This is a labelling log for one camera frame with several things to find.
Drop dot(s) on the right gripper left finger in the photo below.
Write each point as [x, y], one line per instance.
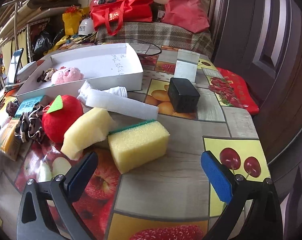
[35, 220]

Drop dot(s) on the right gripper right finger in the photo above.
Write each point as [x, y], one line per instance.
[264, 220]

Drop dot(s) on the yellow bamboo tissue pack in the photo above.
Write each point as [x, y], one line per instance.
[9, 143]

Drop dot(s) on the leopard print scrunchie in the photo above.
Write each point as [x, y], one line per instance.
[29, 126]

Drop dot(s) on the red plush apple toy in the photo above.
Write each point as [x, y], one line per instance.
[59, 115]

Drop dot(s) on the pale yellow sponge block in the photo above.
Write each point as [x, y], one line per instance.
[88, 129]

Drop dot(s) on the blue tissue pack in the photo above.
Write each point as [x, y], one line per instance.
[28, 105]

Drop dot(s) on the yellow green scouring sponge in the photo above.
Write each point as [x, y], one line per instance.
[138, 144]

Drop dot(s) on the white foam block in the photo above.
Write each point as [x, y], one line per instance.
[121, 105]

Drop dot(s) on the brown beige braided scrunchie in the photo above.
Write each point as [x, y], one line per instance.
[46, 75]

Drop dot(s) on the pink plush pig toy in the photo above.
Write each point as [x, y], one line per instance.
[65, 75]

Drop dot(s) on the fruit print tablecloth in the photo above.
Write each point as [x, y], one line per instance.
[167, 198]

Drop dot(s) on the red fabric pouch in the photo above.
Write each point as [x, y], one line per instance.
[241, 90]

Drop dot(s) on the black rectangular box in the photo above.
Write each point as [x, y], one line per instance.
[183, 96]

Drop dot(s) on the white rolled sock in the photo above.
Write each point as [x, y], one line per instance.
[86, 87]

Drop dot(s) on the smartphone on stand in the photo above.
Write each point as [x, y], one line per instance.
[13, 66]

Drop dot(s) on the white cardboard box tray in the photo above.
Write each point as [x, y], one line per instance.
[103, 66]

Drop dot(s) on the black plastic bag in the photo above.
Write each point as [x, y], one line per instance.
[42, 43]

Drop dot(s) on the white helmet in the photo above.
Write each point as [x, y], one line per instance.
[86, 27]

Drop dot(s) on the plaid covered sofa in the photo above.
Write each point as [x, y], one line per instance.
[160, 34]

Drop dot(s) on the yellow shopping bag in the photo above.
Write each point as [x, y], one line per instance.
[72, 17]

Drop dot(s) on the dark red nonwoven bag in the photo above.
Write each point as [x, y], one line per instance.
[187, 14]

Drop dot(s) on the red tote bag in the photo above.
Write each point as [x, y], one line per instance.
[113, 15]

